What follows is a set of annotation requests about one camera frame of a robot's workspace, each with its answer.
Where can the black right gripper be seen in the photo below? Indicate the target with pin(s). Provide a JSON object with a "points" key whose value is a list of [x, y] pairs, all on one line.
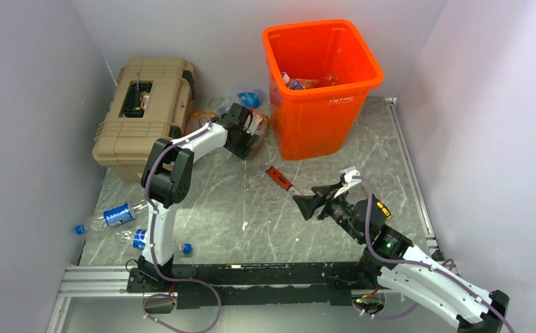
{"points": [[308, 204]]}

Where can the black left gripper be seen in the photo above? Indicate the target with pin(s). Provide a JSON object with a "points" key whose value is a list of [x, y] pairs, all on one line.
{"points": [[244, 151]]}

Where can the crushed orange label bottle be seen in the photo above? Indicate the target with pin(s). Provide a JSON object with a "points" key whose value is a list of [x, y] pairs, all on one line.
{"points": [[258, 129]]}

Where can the blue label crushed bottle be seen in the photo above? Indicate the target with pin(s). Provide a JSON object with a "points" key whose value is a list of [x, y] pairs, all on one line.
{"points": [[291, 83]]}

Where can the clear bottle orange label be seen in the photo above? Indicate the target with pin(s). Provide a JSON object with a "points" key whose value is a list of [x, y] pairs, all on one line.
{"points": [[308, 83]]}

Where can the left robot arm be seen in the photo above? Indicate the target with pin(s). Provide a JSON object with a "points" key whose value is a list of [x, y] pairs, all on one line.
{"points": [[168, 173]]}

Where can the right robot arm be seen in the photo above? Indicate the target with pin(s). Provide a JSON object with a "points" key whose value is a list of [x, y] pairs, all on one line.
{"points": [[392, 261]]}

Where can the orange plastic bin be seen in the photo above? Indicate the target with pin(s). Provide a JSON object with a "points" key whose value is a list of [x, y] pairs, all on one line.
{"points": [[315, 122]]}

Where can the clear bottle blue label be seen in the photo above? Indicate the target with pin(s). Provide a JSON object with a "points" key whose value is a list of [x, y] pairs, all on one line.
{"points": [[250, 99]]}

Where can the red adjustable wrench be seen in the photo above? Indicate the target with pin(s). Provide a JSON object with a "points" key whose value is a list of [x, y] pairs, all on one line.
{"points": [[280, 179]]}

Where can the large orange label bottle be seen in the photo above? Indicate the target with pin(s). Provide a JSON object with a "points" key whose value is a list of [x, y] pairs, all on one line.
{"points": [[197, 120]]}

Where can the tan plastic toolbox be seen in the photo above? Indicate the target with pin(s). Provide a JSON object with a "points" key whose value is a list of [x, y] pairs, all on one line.
{"points": [[153, 100]]}

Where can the clear bottle blue cap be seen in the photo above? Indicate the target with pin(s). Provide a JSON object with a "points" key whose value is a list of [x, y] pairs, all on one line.
{"points": [[112, 218]]}

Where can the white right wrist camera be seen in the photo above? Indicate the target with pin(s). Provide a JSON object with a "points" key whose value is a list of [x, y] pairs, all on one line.
{"points": [[349, 177]]}

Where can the yellow handle screwdriver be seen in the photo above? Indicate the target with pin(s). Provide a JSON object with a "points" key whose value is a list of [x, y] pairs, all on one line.
{"points": [[383, 209]]}

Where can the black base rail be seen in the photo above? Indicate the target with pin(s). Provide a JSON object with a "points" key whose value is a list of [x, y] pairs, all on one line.
{"points": [[202, 285]]}

